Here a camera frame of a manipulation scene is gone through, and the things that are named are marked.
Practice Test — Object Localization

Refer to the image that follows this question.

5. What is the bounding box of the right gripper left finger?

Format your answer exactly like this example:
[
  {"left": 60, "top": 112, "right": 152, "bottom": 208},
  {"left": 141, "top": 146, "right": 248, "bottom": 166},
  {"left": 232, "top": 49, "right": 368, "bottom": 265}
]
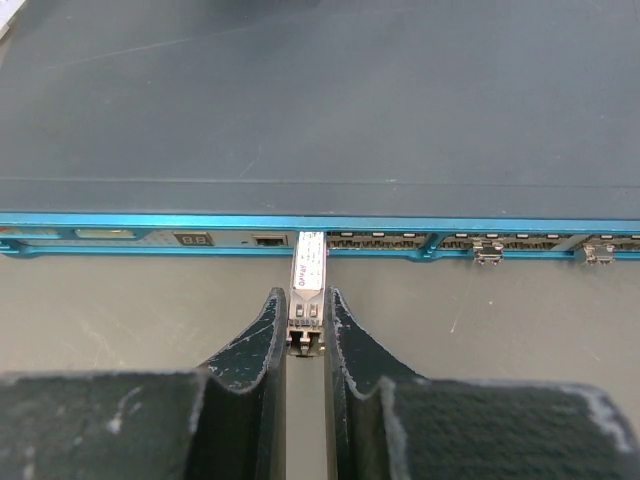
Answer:
[{"left": 1, "top": 288, "right": 286, "bottom": 479}]

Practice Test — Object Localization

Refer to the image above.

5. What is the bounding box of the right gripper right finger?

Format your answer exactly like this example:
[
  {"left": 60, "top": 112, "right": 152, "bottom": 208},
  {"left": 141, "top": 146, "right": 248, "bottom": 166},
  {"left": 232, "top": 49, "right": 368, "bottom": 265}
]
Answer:
[{"left": 324, "top": 288, "right": 639, "bottom": 479}]

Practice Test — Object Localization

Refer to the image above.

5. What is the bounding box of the silver SFP transceiver plug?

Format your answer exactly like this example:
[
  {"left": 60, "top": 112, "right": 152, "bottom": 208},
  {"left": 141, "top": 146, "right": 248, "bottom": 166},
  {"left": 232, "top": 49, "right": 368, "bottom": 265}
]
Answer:
[{"left": 286, "top": 232, "right": 327, "bottom": 357}]

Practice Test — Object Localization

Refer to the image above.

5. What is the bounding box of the dark blue network switch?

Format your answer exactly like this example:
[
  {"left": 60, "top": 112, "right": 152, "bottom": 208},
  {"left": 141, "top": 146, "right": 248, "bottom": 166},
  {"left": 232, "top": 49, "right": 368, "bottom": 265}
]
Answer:
[{"left": 1, "top": 1, "right": 639, "bottom": 262}]

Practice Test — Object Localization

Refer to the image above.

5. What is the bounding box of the inserted sfp plug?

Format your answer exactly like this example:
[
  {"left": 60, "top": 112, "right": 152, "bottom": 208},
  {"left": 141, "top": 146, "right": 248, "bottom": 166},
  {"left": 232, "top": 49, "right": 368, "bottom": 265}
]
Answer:
[
  {"left": 581, "top": 244, "right": 615, "bottom": 265},
  {"left": 472, "top": 240, "right": 504, "bottom": 265}
]

